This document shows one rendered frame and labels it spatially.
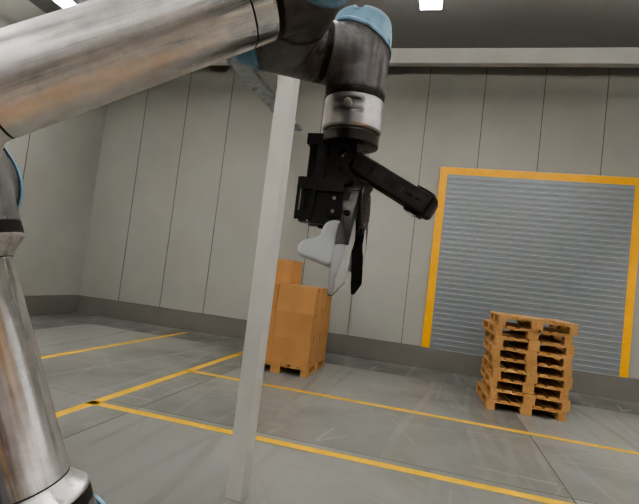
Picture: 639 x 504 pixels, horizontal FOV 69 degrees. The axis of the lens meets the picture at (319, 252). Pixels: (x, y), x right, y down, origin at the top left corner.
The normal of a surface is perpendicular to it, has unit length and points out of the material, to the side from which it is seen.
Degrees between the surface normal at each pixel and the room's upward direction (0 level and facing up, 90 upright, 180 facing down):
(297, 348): 90
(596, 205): 90
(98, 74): 126
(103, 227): 90
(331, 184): 90
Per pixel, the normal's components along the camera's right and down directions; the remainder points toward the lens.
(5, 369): 0.77, -0.15
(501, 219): -0.24, -0.07
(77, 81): 0.50, 0.62
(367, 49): 0.28, -0.02
